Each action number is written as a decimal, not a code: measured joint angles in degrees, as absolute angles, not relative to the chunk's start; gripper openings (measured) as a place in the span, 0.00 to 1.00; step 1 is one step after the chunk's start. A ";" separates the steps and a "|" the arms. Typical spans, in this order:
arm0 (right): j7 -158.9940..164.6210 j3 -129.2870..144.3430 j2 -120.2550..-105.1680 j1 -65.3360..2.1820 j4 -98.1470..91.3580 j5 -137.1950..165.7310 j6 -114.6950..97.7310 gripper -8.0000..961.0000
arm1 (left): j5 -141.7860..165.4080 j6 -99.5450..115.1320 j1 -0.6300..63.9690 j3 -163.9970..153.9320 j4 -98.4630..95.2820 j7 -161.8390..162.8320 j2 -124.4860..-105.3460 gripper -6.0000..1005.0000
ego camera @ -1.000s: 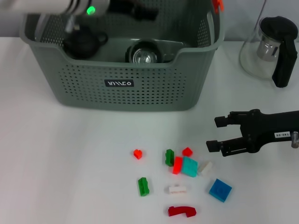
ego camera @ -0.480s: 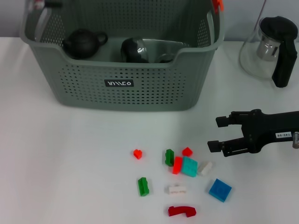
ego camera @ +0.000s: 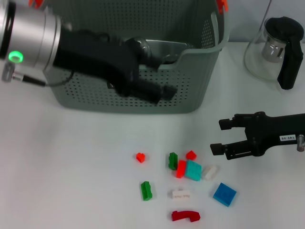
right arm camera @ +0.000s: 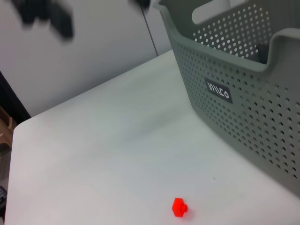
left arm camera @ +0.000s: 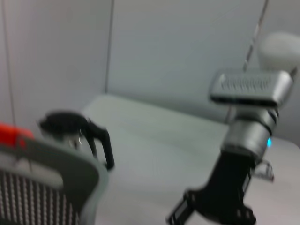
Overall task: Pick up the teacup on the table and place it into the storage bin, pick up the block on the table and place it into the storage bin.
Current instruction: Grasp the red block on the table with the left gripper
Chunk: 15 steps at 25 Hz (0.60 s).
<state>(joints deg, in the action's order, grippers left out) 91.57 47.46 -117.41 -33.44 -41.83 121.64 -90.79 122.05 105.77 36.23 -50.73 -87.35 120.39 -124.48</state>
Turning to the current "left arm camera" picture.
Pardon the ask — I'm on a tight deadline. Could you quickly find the orange bin handle clip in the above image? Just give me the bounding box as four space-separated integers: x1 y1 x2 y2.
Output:
0 121 35 150

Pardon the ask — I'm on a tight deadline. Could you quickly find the glass pitcher black handle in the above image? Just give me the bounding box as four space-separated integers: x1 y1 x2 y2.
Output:
37 112 115 171

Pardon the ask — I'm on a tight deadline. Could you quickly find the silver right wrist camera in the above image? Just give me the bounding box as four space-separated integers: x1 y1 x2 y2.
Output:
209 67 293 107

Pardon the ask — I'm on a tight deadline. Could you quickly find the grey perforated storage bin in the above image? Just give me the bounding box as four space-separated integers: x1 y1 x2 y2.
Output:
0 135 110 225

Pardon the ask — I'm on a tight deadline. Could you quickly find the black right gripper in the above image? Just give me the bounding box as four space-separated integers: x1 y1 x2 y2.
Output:
165 150 257 225

